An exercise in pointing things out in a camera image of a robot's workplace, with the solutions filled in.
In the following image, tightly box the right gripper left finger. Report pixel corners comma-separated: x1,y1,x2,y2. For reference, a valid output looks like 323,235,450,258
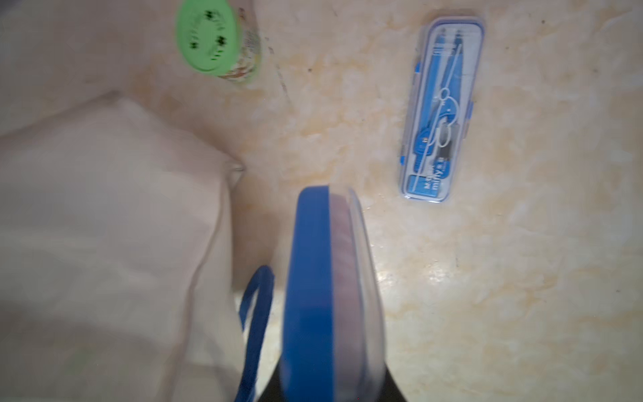
257,366,281,402

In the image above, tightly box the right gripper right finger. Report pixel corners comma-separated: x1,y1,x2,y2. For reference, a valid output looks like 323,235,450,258
383,368,407,402

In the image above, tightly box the blue plastic pencil case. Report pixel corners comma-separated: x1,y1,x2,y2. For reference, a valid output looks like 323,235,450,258
280,184,386,401

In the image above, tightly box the white canvas cartoon bag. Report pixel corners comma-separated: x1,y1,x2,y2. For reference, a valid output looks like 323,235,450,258
1,93,245,401

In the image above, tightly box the green lidded small jar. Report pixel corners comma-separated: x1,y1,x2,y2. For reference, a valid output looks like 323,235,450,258
175,0,261,83

